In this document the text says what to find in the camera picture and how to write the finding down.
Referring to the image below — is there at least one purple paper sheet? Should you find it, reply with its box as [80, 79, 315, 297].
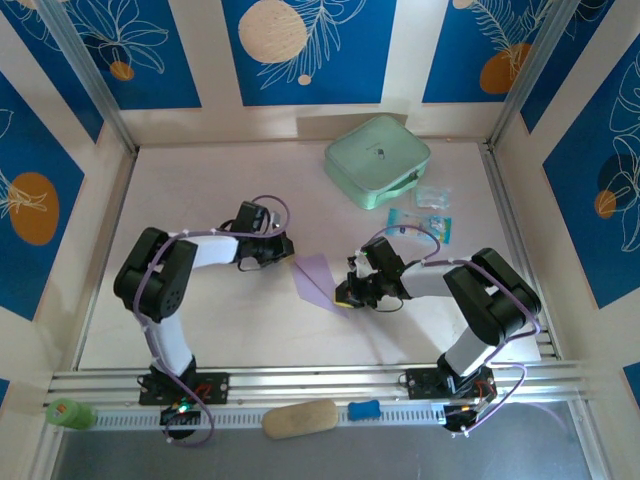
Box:
[292, 253, 351, 321]

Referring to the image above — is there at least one blue snack packet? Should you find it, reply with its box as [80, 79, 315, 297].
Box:
[385, 207, 454, 246]

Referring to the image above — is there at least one clear plastic packet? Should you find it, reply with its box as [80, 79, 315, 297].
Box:
[413, 184, 454, 209]

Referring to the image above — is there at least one blue bone-shaped block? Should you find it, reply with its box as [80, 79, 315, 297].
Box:
[347, 399, 381, 421]

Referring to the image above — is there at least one mint green zipper pouch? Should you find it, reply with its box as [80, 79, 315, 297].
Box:
[323, 114, 433, 211]

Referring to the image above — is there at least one beige oval case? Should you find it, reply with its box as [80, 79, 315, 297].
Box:
[261, 398, 340, 440]

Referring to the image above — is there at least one black right controller board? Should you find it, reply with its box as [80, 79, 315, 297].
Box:
[442, 403, 484, 435]

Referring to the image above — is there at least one black controller board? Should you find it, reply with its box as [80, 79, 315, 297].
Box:
[159, 403, 202, 429]
[442, 403, 484, 435]

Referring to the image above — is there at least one black left controller board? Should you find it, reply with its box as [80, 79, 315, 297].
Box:
[159, 403, 202, 429]

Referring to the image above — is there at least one green bottle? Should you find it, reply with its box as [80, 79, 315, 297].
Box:
[44, 397, 99, 431]

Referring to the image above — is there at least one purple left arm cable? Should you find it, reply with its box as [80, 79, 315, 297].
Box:
[134, 194, 292, 449]

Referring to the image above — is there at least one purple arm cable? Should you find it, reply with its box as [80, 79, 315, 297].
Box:
[134, 194, 292, 449]
[367, 225, 529, 436]

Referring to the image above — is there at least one long aluminium mounting rail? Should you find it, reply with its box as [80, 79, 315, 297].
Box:
[47, 360, 599, 407]

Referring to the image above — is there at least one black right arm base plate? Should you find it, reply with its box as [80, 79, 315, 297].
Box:
[405, 367, 496, 401]

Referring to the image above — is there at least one aluminium side rail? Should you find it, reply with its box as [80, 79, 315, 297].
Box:
[480, 142, 562, 361]
[72, 149, 140, 372]

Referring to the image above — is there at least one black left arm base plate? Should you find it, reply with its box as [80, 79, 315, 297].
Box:
[138, 372, 231, 406]

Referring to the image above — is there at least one grey slotted cable duct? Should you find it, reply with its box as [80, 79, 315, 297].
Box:
[92, 402, 449, 432]

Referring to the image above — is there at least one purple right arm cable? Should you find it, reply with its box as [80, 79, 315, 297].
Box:
[367, 225, 529, 436]

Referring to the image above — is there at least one aluminium frame post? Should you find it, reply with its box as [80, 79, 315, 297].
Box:
[35, 0, 140, 154]
[485, 0, 587, 151]

